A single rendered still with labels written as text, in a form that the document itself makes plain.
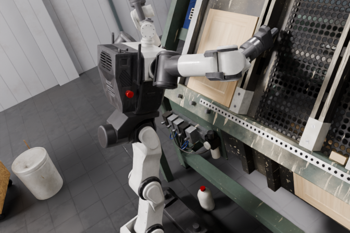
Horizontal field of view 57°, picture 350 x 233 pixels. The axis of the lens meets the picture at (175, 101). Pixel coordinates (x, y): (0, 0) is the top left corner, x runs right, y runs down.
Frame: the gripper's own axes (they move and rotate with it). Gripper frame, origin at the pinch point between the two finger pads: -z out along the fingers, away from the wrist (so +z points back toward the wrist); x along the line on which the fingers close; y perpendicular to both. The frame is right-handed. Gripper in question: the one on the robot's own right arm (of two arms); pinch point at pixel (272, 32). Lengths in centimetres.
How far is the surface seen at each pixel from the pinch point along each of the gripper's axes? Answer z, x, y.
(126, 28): -59, -98, 350
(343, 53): 2.0, -0.7, -35.9
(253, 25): -3.8, -1.0, 15.5
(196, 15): -1, 0, 59
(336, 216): 19, -95, -38
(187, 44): 12, -14, 59
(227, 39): 3.0, -8.5, 30.6
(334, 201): 17, -84, -37
